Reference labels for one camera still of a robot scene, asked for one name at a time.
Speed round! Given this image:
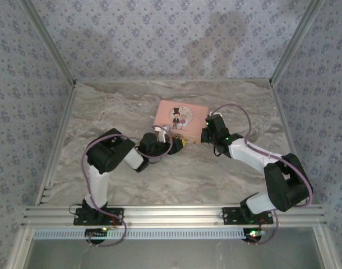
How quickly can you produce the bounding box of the pink tin box with cartoon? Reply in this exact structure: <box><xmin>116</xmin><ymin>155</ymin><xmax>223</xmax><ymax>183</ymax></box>
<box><xmin>153</xmin><ymin>99</ymin><xmax>210</xmax><ymax>144</ymax></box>

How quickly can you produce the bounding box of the left controller board with LED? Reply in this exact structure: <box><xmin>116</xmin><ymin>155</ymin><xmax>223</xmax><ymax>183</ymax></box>
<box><xmin>85</xmin><ymin>228</ymin><xmax>109</xmax><ymax>243</ymax></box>

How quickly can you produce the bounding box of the controller board with led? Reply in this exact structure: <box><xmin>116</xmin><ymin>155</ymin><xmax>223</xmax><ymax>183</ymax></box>
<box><xmin>243</xmin><ymin>228</ymin><xmax>266</xmax><ymax>243</ymax></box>
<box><xmin>85</xmin><ymin>228</ymin><xmax>109</xmax><ymax>243</ymax></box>

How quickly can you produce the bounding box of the right controller board with LED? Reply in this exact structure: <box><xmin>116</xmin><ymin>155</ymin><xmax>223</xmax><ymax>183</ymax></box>
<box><xmin>243</xmin><ymin>228</ymin><xmax>266</xmax><ymax>243</ymax></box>

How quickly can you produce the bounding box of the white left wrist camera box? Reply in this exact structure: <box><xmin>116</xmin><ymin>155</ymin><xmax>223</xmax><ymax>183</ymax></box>
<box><xmin>155</xmin><ymin>126</ymin><xmax>172</xmax><ymax>143</ymax></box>

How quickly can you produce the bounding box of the aluminium cross rail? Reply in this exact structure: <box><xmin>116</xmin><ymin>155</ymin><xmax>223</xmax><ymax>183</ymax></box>
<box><xmin>21</xmin><ymin>204</ymin><xmax>327</xmax><ymax>228</ymax></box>

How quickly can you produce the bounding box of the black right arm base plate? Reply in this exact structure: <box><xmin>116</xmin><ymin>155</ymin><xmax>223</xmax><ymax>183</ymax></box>
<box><xmin>221</xmin><ymin>206</ymin><xmax>274</xmax><ymax>225</ymax></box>

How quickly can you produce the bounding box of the white slotted cable duct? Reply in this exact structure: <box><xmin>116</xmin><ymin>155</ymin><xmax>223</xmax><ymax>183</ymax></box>
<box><xmin>33</xmin><ymin>228</ymin><xmax>263</xmax><ymax>240</ymax></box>

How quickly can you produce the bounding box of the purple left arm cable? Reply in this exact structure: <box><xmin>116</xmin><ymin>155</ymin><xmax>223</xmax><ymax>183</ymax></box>
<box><xmin>80</xmin><ymin>125</ymin><xmax>173</xmax><ymax>248</ymax></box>

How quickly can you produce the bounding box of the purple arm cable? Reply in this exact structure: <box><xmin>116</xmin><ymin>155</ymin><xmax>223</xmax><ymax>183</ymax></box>
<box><xmin>80</xmin><ymin>125</ymin><xmax>173</xmax><ymax>248</ymax></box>
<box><xmin>209</xmin><ymin>103</ymin><xmax>313</xmax><ymax>246</ymax></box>

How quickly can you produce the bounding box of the aluminium side rail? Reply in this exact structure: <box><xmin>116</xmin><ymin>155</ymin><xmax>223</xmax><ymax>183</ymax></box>
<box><xmin>35</xmin><ymin>81</ymin><xmax>78</xmax><ymax>207</ymax></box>

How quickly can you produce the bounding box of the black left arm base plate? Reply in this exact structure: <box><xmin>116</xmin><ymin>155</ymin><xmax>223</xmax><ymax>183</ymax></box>
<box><xmin>73</xmin><ymin>207</ymin><xmax>124</xmax><ymax>226</ymax></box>

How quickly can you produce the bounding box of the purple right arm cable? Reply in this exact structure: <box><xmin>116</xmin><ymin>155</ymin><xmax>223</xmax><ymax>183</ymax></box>
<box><xmin>209</xmin><ymin>103</ymin><xmax>313</xmax><ymax>246</ymax></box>

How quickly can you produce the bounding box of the aluminium corner post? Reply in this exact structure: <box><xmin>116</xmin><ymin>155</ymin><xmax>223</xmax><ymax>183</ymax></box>
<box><xmin>21</xmin><ymin>0</ymin><xmax>77</xmax><ymax>86</ymax></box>
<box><xmin>269</xmin><ymin>0</ymin><xmax>326</xmax><ymax>86</ymax></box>

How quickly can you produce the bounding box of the aluminium frame leg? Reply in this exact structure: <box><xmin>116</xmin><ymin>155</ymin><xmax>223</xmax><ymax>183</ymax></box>
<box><xmin>312</xmin><ymin>225</ymin><xmax>342</xmax><ymax>269</ymax></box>
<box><xmin>7</xmin><ymin>226</ymin><xmax>34</xmax><ymax>269</ymax></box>

